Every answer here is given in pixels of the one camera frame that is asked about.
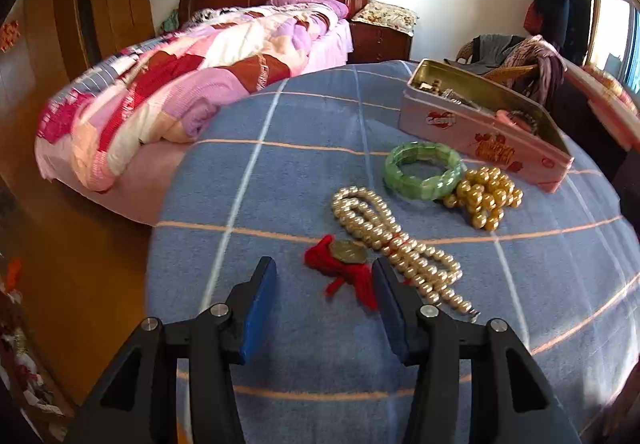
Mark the floral cushion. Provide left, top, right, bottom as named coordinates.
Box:
left=352, top=0, right=419, bottom=37

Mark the pink bangle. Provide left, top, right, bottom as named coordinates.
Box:
left=496, top=109, right=537, bottom=133

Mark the window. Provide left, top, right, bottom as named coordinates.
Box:
left=587, top=0, right=639, bottom=100

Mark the wooden nightstand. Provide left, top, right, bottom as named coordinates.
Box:
left=348, top=22, right=412, bottom=64

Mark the red knot coin charm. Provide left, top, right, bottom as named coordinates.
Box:
left=303, top=234, right=378, bottom=311

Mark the wooden wardrobe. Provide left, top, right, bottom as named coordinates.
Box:
left=0, top=0, right=156, bottom=136

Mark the pink metal tin box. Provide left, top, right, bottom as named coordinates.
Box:
left=399, top=58, right=574, bottom=193

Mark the white pearl necklace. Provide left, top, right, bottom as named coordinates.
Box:
left=330, top=185, right=482, bottom=323

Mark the dark desk with red cover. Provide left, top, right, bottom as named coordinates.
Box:
left=549, top=58, right=640, bottom=205

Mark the dark hanging jacket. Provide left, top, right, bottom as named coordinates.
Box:
left=523, top=0, right=592, bottom=66

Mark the grey clothing on chair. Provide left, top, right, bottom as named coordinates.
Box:
left=444, top=34, right=525, bottom=76

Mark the wicker chair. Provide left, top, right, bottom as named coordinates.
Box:
left=481, top=64, right=537, bottom=86

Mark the gold pearl bead necklace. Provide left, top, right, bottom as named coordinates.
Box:
left=441, top=164, right=525, bottom=233

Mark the purple pillow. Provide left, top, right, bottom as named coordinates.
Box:
left=267, top=0, right=349, bottom=19

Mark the green jade bracelet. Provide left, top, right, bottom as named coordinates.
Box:
left=383, top=139, right=464, bottom=203

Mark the bed with patchwork quilt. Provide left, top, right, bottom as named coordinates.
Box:
left=35, top=3, right=352, bottom=225

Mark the purple striped scarf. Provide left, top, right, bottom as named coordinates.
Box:
left=503, top=34, right=566, bottom=106

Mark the blue plaid tablecloth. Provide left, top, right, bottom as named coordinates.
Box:
left=146, top=62, right=639, bottom=443

